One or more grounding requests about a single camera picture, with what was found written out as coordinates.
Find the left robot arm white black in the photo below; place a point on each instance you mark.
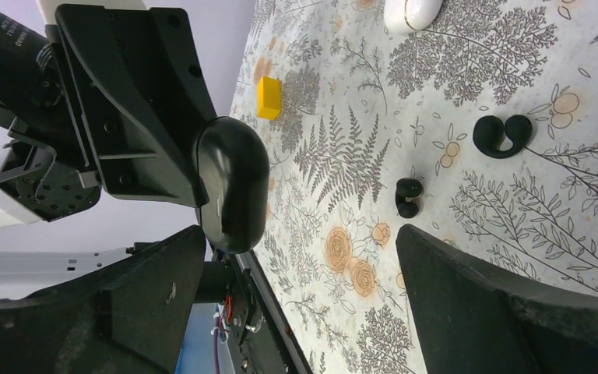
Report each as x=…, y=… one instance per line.
x=38, y=211

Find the floral patterned table mat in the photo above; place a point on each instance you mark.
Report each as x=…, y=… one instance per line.
x=362, y=108

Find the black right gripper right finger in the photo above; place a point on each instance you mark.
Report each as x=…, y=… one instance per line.
x=474, y=317

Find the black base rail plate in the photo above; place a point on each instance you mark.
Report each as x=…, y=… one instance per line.
x=249, y=322

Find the white earbud charging case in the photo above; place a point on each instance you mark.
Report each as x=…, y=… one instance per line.
x=404, y=17

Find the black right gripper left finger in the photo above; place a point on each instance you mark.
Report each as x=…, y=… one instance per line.
x=129, y=317

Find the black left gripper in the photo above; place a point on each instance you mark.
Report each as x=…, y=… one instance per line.
x=143, y=99

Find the single black earbud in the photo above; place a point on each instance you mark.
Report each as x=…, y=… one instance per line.
x=408, y=191

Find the black oval earbud case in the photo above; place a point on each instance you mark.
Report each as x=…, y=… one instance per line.
x=234, y=167

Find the yellow block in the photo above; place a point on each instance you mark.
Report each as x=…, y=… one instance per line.
x=268, y=98

